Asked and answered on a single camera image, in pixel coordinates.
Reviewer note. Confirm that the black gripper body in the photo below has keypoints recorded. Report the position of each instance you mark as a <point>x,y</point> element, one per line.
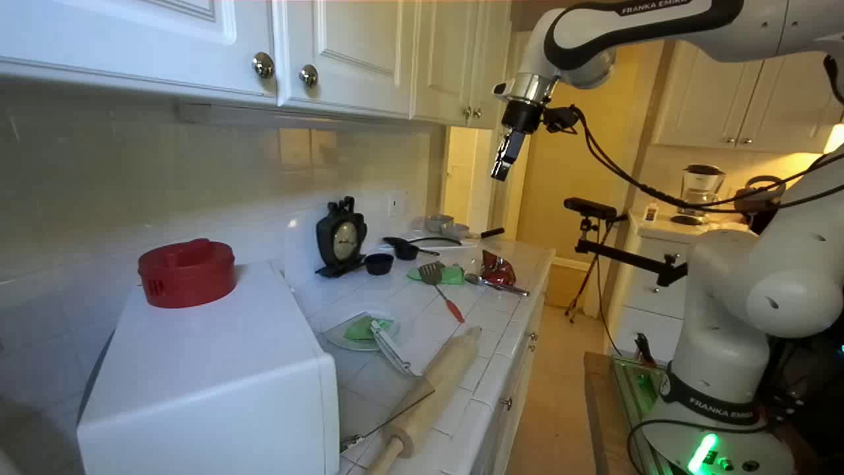
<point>518,133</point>

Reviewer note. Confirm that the red shiny kitchen tool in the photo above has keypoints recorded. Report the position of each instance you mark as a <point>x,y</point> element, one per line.
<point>496,270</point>

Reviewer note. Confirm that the coffee maker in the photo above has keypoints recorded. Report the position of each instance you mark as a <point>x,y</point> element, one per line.
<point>701,188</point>

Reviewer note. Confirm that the glass oven door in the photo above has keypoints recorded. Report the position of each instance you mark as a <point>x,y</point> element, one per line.
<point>377,396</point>

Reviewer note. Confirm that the white upper cabinets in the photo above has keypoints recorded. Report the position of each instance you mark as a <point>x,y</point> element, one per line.
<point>175,43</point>

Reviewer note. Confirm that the black ornate table clock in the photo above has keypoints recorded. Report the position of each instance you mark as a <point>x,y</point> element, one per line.
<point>341,238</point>

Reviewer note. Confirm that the red round lid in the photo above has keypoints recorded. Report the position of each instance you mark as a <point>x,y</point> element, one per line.
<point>184,275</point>

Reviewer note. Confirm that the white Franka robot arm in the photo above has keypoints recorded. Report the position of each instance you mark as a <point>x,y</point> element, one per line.
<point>773,279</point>

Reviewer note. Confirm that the black shallow pan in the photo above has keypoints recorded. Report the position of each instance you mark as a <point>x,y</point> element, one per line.
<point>438,229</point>

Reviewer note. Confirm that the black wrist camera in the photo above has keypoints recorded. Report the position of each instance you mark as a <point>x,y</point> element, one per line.
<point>563,118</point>

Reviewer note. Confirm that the wooden rolling pin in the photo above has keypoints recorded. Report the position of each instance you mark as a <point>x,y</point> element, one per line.
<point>438,372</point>

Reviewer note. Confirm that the white round plate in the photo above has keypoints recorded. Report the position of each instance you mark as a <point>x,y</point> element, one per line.
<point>333,337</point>

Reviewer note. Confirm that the cream background cabinets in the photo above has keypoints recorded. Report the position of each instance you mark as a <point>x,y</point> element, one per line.
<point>712,95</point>

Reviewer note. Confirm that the small black cup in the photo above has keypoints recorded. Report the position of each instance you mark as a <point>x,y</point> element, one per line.
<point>377,261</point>

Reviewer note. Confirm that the white lower cabinet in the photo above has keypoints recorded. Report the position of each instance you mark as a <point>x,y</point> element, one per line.
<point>510,403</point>

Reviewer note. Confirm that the white mini oven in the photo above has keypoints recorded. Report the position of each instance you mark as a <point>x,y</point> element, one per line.
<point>202,386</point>

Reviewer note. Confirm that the brass cabinet knob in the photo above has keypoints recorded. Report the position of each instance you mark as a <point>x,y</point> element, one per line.
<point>265,63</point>
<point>307,74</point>

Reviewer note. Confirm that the dark kettle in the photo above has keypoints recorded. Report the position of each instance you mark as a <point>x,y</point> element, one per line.
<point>762,199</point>

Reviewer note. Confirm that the black camera on tripod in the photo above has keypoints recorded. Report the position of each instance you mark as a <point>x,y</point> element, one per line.
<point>596,209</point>

